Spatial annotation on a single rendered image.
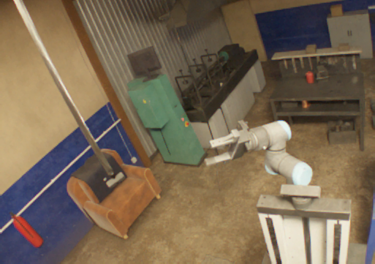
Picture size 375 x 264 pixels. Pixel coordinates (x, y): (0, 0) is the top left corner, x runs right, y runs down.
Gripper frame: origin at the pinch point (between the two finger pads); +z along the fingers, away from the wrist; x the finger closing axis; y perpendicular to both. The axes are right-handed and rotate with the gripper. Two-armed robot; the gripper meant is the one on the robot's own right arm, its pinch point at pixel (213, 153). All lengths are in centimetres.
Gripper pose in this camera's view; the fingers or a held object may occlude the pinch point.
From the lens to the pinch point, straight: 104.7
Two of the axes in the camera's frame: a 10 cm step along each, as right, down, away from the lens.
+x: -0.6, 5.8, 8.1
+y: 3.4, 7.8, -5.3
